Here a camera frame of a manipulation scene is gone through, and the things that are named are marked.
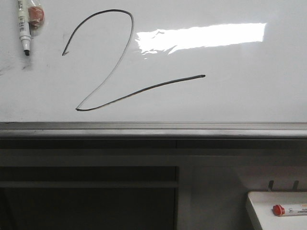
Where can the black whiteboard marker pen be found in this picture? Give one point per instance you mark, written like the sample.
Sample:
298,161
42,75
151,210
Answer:
24,28

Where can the red round magnet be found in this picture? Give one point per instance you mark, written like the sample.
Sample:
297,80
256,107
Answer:
36,14

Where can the white whiteboard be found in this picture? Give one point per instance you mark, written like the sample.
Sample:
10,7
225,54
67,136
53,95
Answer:
157,60

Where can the grey aluminium whiteboard ledge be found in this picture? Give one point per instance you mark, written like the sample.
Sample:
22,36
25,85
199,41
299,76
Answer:
153,130

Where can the left metal tray hook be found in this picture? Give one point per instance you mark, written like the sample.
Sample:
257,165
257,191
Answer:
270,185

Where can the metal tray hook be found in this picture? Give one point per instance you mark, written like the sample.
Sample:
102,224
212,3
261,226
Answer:
295,185
270,185

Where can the white marker tray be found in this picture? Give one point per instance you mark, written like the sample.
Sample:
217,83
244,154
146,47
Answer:
259,206

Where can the red capped marker pen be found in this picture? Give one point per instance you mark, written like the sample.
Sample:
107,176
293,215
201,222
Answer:
283,210

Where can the right metal tray hook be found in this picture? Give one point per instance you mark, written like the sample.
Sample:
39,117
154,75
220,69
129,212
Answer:
295,185

